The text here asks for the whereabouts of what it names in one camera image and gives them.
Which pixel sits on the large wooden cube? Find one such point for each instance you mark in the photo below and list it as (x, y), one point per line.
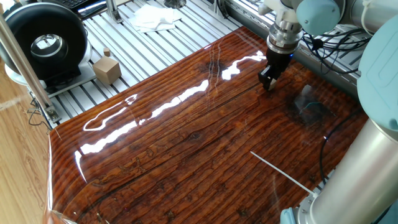
(107, 71)

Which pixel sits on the white fan base plate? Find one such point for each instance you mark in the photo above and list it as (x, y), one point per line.
(84, 74)

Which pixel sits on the aluminium frame post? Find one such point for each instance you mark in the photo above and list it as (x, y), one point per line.
(28, 71)

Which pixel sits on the short aluminium bracket post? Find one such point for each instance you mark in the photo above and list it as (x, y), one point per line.
(113, 12)

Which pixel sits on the dark round metal object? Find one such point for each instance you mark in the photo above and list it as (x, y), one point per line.
(174, 3)

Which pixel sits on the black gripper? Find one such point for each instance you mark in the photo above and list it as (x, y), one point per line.
(279, 63)

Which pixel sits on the black round duct fan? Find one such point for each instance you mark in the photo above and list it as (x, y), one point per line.
(18, 34)

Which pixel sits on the white cloth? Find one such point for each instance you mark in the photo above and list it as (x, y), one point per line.
(154, 18)

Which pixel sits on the tiny wooden cube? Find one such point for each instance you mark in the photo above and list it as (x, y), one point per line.
(107, 52)

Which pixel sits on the glossy wood grain mat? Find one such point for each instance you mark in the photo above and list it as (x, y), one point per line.
(186, 140)

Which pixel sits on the black keyboard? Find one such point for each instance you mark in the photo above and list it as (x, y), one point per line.
(74, 3)

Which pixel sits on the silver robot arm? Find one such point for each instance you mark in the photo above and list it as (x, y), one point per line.
(367, 177)

